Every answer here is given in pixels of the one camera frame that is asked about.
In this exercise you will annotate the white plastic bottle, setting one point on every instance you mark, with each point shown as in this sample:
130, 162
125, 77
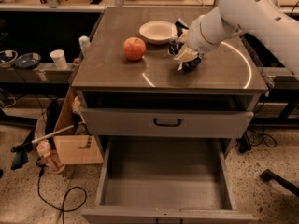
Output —
84, 43

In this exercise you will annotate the grey drawer cabinet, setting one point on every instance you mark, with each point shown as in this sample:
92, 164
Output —
226, 80

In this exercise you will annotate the small patterned bowl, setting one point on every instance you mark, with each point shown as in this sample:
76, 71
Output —
7, 58

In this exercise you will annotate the open grey middle drawer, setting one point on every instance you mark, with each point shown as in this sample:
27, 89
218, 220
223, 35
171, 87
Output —
164, 181

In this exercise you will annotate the closed grey top drawer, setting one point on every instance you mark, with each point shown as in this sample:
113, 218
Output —
167, 123

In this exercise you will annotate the white-handled broom stick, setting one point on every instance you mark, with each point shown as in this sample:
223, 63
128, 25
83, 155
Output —
36, 141

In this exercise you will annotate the blue chip bag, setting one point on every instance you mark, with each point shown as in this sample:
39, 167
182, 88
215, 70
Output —
187, 58

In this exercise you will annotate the white bowl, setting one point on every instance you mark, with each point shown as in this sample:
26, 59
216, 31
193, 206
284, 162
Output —
158, 32

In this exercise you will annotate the grey side shelf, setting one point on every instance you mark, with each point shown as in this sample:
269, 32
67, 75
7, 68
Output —
44, 72

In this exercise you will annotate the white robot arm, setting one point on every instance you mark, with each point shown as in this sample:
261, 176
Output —
260, 18

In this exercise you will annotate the white paper cup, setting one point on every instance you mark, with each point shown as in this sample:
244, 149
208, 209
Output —
59, 58

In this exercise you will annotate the red apple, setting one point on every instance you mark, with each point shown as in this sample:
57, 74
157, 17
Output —
134, 48

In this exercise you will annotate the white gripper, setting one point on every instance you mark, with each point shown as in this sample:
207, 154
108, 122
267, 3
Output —
195, 37

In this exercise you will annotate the black chair leg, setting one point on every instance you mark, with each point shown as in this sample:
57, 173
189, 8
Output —
268, 175

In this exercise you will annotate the cardboard box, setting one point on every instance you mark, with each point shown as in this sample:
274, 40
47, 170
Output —
74, 147

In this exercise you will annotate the dark blue plate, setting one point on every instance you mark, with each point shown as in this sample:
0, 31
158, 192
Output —
28, 61

